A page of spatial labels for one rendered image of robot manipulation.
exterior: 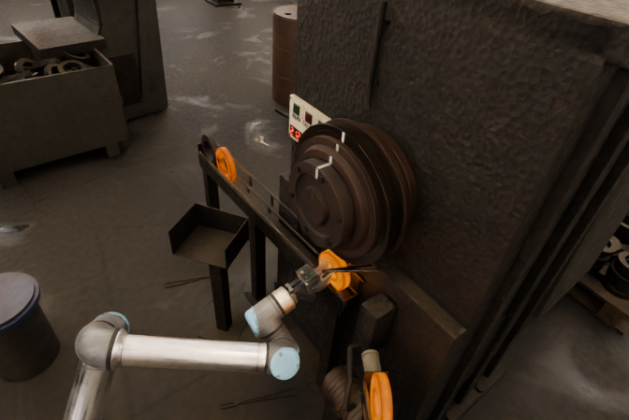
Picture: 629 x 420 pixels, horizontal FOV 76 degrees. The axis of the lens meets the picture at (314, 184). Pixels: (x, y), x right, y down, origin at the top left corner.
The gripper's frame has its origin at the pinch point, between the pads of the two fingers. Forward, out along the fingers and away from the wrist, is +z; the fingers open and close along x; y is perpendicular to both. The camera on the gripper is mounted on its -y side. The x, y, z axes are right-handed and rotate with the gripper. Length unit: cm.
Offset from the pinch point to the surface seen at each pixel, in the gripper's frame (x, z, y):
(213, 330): 47, -53, -64
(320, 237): -4.5, -4.8, 28.1
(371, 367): -34.8, -12.9, -3.1
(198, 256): 46, -39, -6
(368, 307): -22.2, -2.4, 4.6
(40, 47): 276, -53, 17
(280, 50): 254, 124, -57
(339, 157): -2, 8, 52
